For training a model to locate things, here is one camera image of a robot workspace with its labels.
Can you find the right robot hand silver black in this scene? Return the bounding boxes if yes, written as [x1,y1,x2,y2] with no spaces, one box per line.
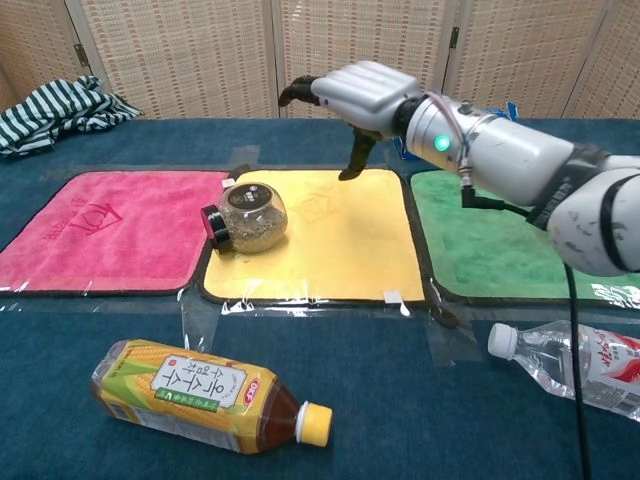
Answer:
[278,60,424,181]

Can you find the clear plastic jar black lid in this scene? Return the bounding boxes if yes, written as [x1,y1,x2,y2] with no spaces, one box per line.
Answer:
[199,182,290,255]

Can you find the yellow cloth mat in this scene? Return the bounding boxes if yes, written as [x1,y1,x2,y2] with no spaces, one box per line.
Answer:
[198,167,432,306]

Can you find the green cloth mat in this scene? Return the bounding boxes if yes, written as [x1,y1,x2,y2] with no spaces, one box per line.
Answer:
[408,169,640,307]

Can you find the pink cloth mat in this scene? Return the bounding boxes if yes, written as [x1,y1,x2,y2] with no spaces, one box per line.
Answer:
[0,169,234,299]

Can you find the bamboo folding screen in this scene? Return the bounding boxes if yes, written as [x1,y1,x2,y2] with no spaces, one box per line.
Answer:
[0,0,640,121]

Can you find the striped green white cloth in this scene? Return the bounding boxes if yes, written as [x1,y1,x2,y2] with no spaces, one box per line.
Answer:
[0,74,144,157]

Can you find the clear water bottle red label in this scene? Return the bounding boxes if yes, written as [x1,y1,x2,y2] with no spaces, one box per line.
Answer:
[487,319,640,421]

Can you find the corn tea bottle yellow cap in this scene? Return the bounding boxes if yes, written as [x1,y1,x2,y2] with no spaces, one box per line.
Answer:
[90,338,334,455]

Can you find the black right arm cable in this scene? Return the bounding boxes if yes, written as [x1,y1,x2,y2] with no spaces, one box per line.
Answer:
[459,184,594,480]

